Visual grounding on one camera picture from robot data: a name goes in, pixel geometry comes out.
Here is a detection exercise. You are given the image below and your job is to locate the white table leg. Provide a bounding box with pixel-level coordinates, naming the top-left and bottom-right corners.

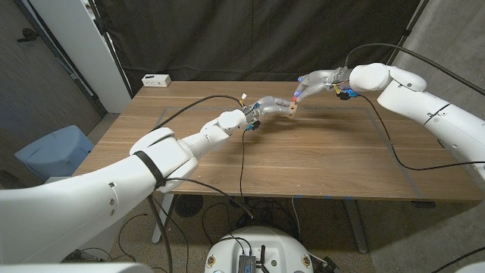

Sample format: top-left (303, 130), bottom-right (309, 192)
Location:
top-left (151, 193), bottom-right (176, 245)

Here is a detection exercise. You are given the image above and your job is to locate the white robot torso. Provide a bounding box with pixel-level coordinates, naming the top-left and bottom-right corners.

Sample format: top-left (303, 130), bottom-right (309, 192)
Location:
top-left (204, 226), bottom-right (314, 273)

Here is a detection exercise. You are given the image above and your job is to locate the thin black wrist wire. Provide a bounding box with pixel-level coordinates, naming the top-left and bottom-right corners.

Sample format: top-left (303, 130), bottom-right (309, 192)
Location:
top-left (357, 93), bottom-right (485, 172)
top-left (158, 128), bottom-right (254, 220)

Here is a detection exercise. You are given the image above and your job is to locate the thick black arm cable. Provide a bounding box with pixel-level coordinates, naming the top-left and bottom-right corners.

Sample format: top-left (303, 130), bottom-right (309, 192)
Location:
top-left (343, 42), bottom-right (485, 96)
top-left (145, 94), bottom-right (244, 273)

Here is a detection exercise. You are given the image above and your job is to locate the black floor cable tangle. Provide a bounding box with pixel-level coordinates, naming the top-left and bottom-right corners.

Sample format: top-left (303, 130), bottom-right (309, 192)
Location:
top-left (200, 195), bottom-right (304, 243)

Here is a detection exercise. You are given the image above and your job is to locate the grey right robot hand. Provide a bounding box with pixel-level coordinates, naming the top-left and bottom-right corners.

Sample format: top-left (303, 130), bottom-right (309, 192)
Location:
top-left (293, 67), bottom-right (352, 104)

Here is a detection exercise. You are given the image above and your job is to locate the thin black right wrist wire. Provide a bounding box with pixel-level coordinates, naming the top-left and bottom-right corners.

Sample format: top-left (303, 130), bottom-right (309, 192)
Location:
top-left (357, 93), bottom-right (485, 172)

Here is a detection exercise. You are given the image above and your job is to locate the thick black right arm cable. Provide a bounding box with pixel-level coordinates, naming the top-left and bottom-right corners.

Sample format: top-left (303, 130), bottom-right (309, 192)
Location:
top-left (343, 42), bottom-right (485, 96)

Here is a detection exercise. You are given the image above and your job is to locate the grey table leg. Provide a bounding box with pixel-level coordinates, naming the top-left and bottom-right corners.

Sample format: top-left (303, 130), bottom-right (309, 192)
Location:
top-left (343, 199), bottom-right (369, 254)

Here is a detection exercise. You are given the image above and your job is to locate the grey device on torso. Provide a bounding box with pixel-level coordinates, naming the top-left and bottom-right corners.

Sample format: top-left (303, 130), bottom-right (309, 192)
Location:
top-left (237, 254), bottom-right (258, 273)

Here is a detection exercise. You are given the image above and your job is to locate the black backdrop curtain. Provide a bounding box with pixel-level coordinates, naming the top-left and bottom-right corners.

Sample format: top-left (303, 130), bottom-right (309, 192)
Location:
top-left (92, 0), bottom-right (431, 94)

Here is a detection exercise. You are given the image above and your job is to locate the black door handle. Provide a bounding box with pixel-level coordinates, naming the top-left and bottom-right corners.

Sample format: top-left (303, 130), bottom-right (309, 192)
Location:
top-left (16, 28), bottom-right (40, 42)

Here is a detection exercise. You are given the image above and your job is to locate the blue plastic bin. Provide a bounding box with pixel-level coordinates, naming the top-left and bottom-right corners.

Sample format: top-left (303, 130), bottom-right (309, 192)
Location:
top-left (14, 124), bottom-right (95, 182)

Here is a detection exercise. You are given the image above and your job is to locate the white cabinet panel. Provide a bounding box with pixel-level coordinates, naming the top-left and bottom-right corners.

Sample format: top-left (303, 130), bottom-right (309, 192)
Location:
top-left (28, 0), bottom-right (133, 114)

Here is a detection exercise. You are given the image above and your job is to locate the thin black left wrist wire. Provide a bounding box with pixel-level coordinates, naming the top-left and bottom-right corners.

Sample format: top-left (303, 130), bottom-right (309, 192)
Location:
top-left (158, 128), bottom-right (254, 220)

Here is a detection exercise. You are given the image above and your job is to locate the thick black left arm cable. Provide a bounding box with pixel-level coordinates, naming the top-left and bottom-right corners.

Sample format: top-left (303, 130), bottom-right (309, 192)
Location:
top-left (145, 94), bottom-right (244, 273)

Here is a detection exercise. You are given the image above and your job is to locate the white power strip box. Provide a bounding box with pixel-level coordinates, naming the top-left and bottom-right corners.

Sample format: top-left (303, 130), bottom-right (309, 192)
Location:
top-left (141, 74), bottom-right (172, 89)

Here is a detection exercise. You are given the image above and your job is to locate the round black floor fan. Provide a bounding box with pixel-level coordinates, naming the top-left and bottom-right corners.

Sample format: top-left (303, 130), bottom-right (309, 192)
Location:
top-left (174, 194), bottom-right (204, 218)

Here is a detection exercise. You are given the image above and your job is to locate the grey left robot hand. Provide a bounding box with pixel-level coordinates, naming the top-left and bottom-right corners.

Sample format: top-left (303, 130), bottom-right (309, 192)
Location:
top-left (244, 96), bottom-right (293, 126)

